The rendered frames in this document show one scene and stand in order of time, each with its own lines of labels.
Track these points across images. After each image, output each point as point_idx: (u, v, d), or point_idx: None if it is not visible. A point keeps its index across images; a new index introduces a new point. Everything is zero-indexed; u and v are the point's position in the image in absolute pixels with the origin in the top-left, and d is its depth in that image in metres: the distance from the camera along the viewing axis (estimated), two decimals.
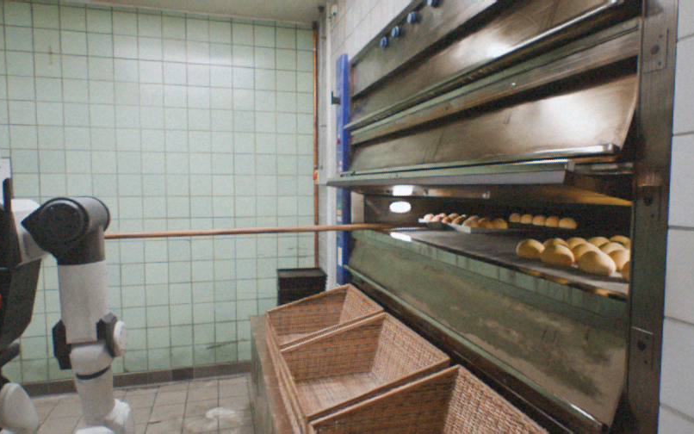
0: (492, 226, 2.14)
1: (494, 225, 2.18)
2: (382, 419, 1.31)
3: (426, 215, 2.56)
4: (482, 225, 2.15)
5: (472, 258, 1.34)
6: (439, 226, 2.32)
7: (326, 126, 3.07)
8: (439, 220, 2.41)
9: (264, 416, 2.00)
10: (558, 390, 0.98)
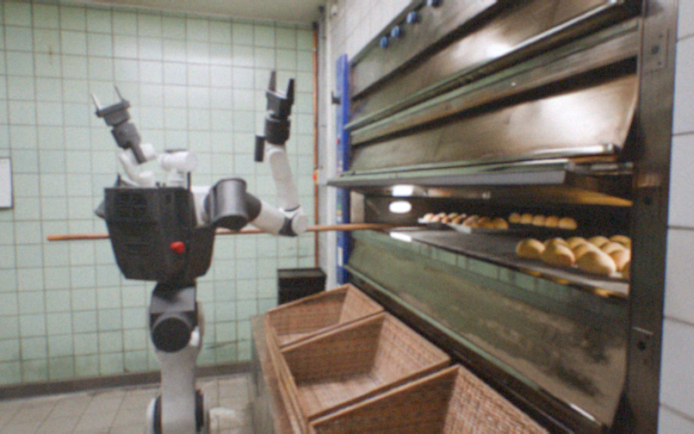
0: (492, 226, 2.14)
1: (494, 225, 2.18)
2: (382, 419, 1.31)
3: (426, 215, 2.56)
4: (482, 225, 2.15)
5: (472, 258, 1.34)
6: (439, 226, 2.32)
7: (326, 126, 3.07)
8: (439, 220, 2.41)
9: (264, 416, 2.00)
10: (558, 390, 0.98)
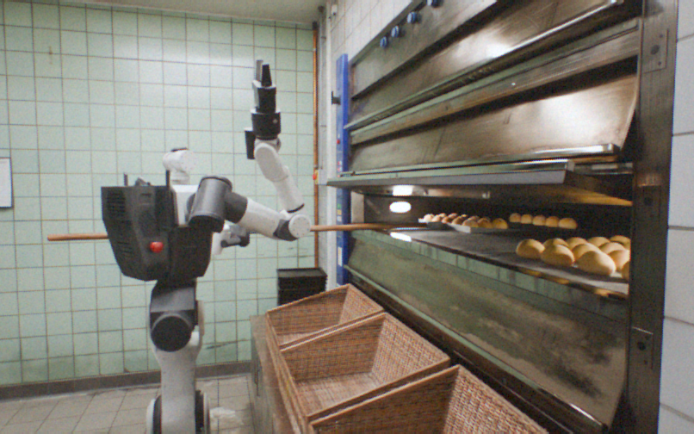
0: (492, 226, 2.14)
1: (494, 225, 2.18)
2: (382, 419, 1.31)
3: (426, 215, 2.56)
4: (482, 225, 2.15)
5: (472, 258, 1.34)
6: (439, 226, 2.32)
7: (326, 126, 3.07)
8: (439, 220, 2.41)
9: (264, 416, 2.00)
10: (558, 390, 0.98)
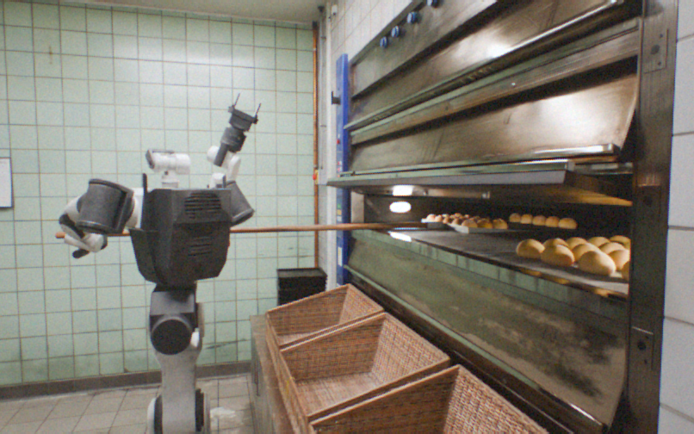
0: (492, 226, 2.12)
1: (494, 225, 2.16)
2: (382, 419, 1.31)
3: (429, 215, 2.56)
4: (481, 225, 2.13)
5: (472, 258, 1.34)
6: (439, 226, 2.32)
7: (326, 126, 3.07)
8: (441, 220, 2.41)
9: (264, 416, 2.00)
10: (558, 390, 0.98)
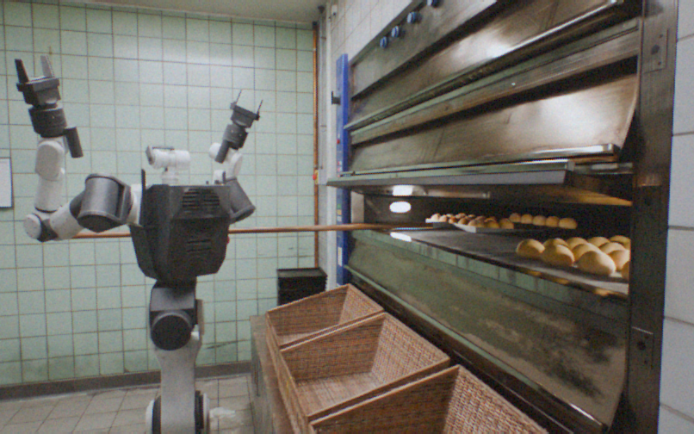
0: (498, 226, 2.14)
1: (500, 225, 2.17)
2: (382, 419, 1.31)
3: (433, 215, 2.56)
4: (488, 225, 2.14)
5: (472, 258, 1.34)
6: (445, 226, 2.33)
7: (326, 126, 3.07)
8: (446, 220, 2.41)
9: (264, 416, 2.00)
10: (558, 390, 0.98)
